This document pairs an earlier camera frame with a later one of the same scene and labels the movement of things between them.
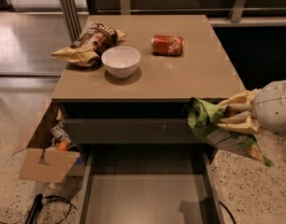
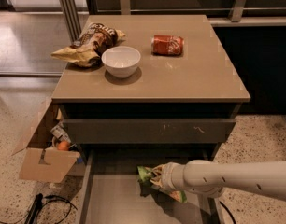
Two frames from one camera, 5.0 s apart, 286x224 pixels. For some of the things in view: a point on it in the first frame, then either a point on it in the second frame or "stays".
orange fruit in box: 63,146 stays
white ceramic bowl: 121,61 stays
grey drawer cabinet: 146,161 stays
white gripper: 275,106 to 168,177
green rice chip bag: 203,117 to 147,187
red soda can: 167,45 stays
